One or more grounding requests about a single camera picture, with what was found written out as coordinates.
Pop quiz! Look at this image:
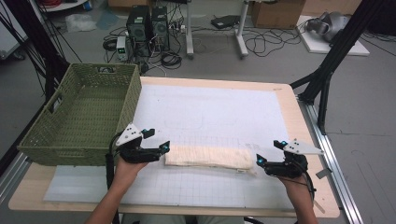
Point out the large black computer tower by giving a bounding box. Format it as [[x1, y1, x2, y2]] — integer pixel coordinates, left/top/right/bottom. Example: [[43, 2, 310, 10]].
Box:
[[125, 5, 152, 58]]

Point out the green woven basket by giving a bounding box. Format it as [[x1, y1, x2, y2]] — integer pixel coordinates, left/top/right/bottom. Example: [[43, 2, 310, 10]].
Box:
[[17, 63, 143, 167]]

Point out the brown cardboard box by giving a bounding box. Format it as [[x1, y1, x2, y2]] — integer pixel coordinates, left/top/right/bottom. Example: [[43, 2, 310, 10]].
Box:
[[250, 0, 306, 30]]

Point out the black flat device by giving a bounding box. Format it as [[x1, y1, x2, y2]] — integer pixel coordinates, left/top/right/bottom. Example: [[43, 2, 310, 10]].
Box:
[[210, 14, 241, 30]]

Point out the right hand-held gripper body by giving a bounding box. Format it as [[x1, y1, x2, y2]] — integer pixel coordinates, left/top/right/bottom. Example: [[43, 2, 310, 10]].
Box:
[[263, 138, 325, 179]]

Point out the black metal stand with cables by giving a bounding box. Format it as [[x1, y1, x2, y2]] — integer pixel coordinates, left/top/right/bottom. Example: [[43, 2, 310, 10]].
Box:
[[0, 0, 71, 103]]

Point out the thin wooden stick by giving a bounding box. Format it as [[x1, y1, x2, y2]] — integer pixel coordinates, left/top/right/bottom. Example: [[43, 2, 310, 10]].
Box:
[[313, 200, 327, 215]]

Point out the slim black computer tower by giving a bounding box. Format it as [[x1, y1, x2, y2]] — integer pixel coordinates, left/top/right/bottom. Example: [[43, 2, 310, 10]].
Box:
[[151, 5, 171, 52]]

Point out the person's left hand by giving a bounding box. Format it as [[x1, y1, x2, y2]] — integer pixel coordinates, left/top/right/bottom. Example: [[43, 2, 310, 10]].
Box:
[[112, 156, 149, 191]]

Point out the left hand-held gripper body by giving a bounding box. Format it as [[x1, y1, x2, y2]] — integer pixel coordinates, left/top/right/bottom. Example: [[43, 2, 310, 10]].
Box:
[[115, 122, 163, 165]]

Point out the white floor board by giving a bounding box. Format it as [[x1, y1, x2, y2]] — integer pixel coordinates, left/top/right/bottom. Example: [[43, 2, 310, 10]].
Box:
[[296, 15, 371, 57]]

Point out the teal floor sheet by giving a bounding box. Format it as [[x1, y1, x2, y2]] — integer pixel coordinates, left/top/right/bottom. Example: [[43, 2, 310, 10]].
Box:
[[95, 8, 120, 31]]

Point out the cream egg print cloth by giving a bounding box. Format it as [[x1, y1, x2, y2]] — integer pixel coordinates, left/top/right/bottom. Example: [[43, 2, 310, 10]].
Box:
[[163, 144, 258, 176]]

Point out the white grid mat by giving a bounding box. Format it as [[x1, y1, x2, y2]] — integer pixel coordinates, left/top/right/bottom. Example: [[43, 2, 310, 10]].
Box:
[[43, 83, 310, 210]]

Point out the white desk leg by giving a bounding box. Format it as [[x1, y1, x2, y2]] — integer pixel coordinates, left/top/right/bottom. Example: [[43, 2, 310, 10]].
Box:
[[235, 0, 250, 60], [185, 0, 195, 60]]

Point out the tangle of black floor cables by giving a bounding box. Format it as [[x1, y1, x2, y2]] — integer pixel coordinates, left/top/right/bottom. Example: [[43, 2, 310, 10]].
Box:
[[242, 27, 303, 58]]

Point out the grey cabinet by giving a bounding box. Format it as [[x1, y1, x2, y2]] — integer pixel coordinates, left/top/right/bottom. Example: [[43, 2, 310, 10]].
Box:
[[0, 8, 28, 61]]

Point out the coil of black cable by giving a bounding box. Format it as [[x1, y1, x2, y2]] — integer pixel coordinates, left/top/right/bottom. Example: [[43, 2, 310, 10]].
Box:
[[160, 50, 183, 70]]

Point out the round white table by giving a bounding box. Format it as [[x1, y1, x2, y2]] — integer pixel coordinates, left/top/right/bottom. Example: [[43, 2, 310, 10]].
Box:
[[36, 0, 90, 13]]

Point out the person's right hand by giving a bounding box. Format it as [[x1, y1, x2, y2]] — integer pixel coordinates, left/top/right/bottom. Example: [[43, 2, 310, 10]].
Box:
[[277, 173, 313, 196]]

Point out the clear plastic bag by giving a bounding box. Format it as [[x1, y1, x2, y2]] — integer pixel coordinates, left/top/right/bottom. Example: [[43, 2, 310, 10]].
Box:
[[64, 13, 98, 34]]

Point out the aluminium rail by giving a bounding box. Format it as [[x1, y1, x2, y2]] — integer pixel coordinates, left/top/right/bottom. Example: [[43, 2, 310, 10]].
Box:
[[298, 99, 364, 224], [0, 152, 32, 203]]

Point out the small white power supply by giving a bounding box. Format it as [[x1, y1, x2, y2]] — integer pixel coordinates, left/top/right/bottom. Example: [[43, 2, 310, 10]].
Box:
[[116, 35, 130, 62]]

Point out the grey headset device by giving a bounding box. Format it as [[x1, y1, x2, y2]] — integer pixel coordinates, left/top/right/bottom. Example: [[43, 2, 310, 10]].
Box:
[[305, 11, 351, 43]]

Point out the grey tape piece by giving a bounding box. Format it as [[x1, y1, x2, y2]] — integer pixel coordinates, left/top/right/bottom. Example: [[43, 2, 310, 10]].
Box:
[[315, 167, 333, 180]]

